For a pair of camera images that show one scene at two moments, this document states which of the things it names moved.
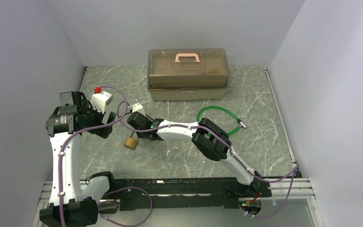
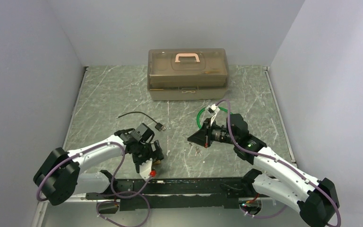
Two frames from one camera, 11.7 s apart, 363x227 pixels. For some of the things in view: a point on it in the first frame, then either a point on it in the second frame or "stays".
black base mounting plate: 180,194 stays
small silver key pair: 197,151 stays
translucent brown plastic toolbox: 188,74 stays
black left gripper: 100,117 to 156,154
